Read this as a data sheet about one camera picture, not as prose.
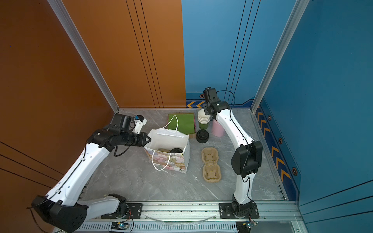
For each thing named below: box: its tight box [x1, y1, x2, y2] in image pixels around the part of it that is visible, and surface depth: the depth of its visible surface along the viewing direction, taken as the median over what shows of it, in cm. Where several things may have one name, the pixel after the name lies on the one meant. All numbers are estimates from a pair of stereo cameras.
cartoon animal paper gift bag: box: [143, 128, 191, 174], surface depth 79 cm
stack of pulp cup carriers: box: [201, 147, 222, 183], surface depth 86 cm
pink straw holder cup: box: [211, 119, 226, 137], surface depth 102 cm
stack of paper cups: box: [197, 108, 211, 130], surface depth 100 cm
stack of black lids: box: [196, 129, 210, 144], surface depth 101 cm
